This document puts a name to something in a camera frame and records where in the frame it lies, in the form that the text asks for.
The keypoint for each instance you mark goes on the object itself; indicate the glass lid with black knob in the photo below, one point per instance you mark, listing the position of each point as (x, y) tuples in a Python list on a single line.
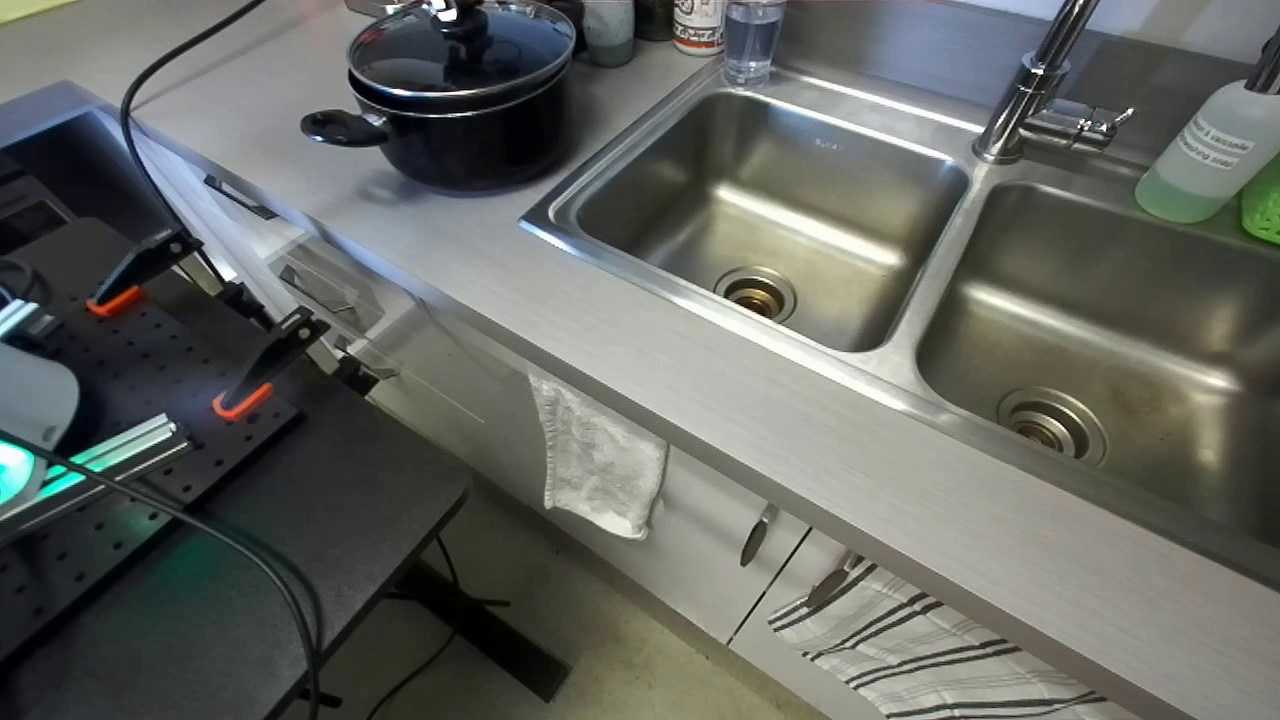
[(533, 54)]

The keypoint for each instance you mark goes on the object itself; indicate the black cooking pot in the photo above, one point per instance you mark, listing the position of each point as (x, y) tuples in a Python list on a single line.
[(467, 144)]

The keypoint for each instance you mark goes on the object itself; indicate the clear pump bottle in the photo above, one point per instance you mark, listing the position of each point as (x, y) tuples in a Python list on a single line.
[(608, 25)]

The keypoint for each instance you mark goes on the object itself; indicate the small white bottle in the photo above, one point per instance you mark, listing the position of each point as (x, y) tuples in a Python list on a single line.
[(697, 23)]

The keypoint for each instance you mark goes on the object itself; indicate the small clear water bottle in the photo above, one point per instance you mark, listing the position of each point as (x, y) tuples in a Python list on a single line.
[(754, 32)]

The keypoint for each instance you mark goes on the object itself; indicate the stainless steel double sink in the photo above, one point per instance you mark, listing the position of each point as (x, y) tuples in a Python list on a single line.
[(802, 215)]

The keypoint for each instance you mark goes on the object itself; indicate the grey base cabinet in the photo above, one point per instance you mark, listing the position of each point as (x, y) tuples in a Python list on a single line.
[(454, 387)]

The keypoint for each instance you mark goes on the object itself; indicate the white hanging towel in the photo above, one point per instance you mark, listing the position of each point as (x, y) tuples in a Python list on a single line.
[(593, 461)]

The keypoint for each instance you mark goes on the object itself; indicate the black robot table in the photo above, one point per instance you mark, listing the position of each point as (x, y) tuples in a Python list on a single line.
[(332, 532)]

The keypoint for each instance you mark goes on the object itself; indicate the aluminium bar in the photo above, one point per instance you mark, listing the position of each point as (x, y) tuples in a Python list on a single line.
[(114, 444)]

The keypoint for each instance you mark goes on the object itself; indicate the chrome kitchen faucet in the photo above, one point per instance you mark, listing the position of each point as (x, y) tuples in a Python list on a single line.
[(1034, 82)]

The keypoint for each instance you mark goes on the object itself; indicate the perforated mounting board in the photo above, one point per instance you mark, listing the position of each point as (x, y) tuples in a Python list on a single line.
[(135, 561)]

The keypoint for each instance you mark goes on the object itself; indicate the pale green soap pump bottle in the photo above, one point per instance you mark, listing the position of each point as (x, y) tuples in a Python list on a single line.
[(1204, 144)]

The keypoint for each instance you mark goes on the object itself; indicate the white black striped towel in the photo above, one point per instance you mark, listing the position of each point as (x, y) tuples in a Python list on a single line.
[(933, 653)]

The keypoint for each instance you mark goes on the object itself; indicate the bright green dish soap bottle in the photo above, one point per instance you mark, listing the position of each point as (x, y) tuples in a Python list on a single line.
[(1265, 204)]

